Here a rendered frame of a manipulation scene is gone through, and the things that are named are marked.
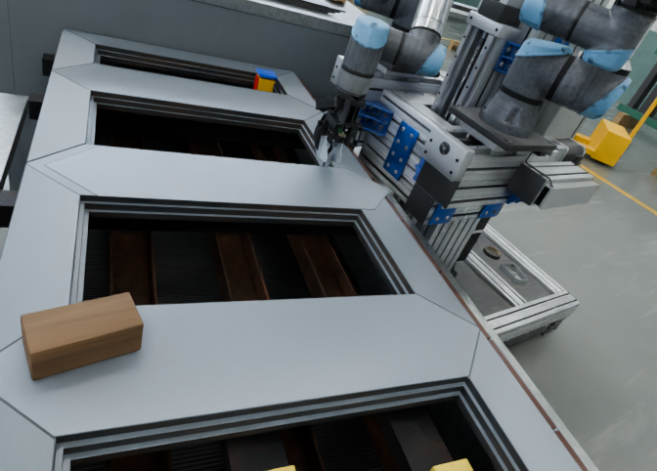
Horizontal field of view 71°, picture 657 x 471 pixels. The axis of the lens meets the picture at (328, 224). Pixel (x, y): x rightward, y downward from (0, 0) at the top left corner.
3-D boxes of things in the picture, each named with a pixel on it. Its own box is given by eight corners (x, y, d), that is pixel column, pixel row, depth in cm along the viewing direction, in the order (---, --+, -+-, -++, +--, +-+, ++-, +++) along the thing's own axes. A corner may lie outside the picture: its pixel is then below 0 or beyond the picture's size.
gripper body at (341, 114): (327, 146, 105) (343, 97, 99) (316, 128, 112) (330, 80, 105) (356, 149, 109) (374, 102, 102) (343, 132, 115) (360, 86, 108)
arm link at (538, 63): (506, 79, 129) (532, 29, 121) (552, 100, 124) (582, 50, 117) (496, 84, 119) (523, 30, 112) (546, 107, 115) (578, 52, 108)
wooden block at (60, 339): (31, 382, 52) (29, 354, 49) (22, 342, 55) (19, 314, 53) (141, 350, 59) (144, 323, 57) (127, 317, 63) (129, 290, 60)
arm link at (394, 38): (390, 59, 115) (391, 70, 105) (347, 44, 114) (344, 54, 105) (403, 26, 110) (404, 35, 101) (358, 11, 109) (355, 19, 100)
